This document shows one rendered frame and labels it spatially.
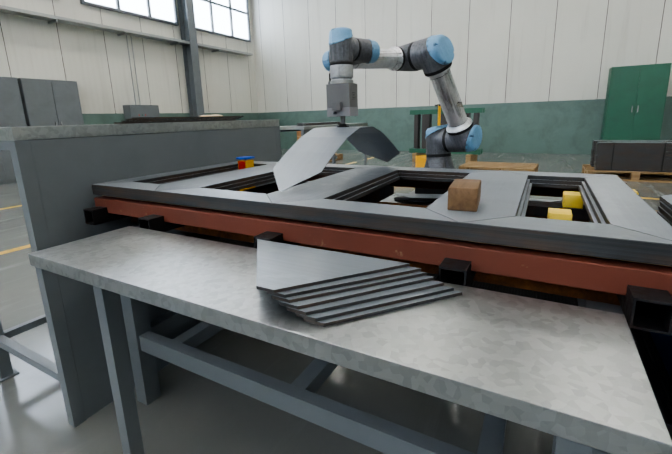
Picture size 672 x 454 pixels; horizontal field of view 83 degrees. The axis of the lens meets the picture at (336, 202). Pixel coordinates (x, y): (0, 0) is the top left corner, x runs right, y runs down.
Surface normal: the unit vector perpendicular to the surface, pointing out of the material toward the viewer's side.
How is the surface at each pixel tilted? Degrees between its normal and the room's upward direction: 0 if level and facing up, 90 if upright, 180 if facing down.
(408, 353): 0
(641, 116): 90
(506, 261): 90
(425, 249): 90
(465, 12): 90
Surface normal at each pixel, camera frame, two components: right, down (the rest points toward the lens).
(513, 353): -0.03, -0.98
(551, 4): -0.49, 0.20
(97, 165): 0.88, 0.08
